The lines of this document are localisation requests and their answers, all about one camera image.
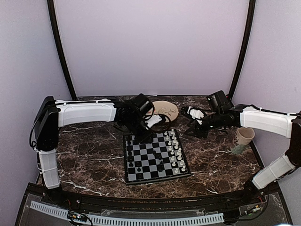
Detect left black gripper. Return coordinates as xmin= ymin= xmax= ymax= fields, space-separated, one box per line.
xmin=123 ymin=115 xmax=154 ymax=144

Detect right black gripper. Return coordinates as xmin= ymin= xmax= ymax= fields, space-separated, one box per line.
xmin=185 ymin=111 xmax=224 ymax=138

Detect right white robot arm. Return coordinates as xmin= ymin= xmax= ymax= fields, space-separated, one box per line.
xmin=181 ymin=90 xmax=301 ymax=204

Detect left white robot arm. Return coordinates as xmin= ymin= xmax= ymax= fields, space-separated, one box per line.
xmin=29 ymin=94 xmax=154 ymax=205

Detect green circuit board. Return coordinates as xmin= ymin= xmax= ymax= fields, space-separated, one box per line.
xmin=67 ymin=211 xmax=88 ymax=222

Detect black and grey chessboard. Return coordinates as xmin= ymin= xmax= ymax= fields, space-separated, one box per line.
xmin=123 ymin=129 xmax=191 ymax=186

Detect ceramic bird plate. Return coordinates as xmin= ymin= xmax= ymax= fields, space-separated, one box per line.
xmin=153 ymin=100 xmax=179 ymax=123

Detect cream ceramic cup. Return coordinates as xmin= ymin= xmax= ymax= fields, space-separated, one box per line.
xmin=230 ymin=127 xmax=255 ymax=155

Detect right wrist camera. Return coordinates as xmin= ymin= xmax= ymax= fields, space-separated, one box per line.
xmin=180 ymin=106 xmax=205 ymax=125

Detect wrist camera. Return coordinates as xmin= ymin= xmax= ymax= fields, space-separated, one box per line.
xmin=180 ymin=106 xmax=205 ymax=125
xmin=146 ymin=114 xmax=163 ymax=128

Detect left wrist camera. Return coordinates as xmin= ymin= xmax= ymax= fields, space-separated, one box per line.
xmin=146 ymin=114 xmax=163 ymax=128

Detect black front rail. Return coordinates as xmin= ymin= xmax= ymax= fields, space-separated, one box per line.
xmin=59 ymin=191 xmax=244 ymax=211

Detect white slotted cable duct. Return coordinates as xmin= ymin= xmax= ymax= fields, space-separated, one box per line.
xmin=29 ymin=201 xmax=224 ymax=226

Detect left black frame post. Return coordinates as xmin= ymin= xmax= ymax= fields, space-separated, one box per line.
xmin=47 ymin=0 xmax=77 ymax=100

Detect black frame post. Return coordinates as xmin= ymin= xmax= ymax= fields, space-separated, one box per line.
xmin=47 ymin=0 xmax=77 ymax=100
xmin=228 ymin=0 xmax=256 ymax=99

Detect right black frame post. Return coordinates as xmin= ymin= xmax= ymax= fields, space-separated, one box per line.
xmin=228 ymin=0 xmax=256 ymax=99

